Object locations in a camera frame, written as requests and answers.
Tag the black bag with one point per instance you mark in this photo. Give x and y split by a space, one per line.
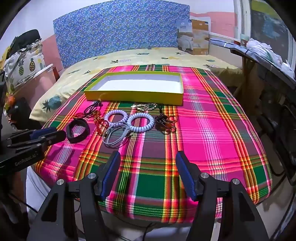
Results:
25 38

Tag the bedding package box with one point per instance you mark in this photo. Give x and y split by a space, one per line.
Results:
194 37

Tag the window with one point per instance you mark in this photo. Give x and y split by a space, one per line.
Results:
266 20

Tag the pink plaid cloth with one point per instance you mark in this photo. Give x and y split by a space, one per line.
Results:
208 115

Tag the yellow pineapple bedsheet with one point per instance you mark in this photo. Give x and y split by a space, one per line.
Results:
150 58

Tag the white plastic bag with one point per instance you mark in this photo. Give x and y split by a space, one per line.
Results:
261 49

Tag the yellow cardboard box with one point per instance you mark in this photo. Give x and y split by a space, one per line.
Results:
138 98

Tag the pineapple print pillow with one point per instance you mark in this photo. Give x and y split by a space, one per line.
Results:
25 64

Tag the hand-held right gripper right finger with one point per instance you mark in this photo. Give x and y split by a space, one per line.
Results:
185 177

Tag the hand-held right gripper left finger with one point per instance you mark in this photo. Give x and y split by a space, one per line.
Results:
111 178

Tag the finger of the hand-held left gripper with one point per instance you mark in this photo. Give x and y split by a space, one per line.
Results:
42 133
54 137

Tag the blue checked table cloth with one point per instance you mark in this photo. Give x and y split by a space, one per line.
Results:
231 45

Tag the blue floral headboard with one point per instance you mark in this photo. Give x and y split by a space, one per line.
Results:
115 27

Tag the black wristband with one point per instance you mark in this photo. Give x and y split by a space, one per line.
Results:
69 134

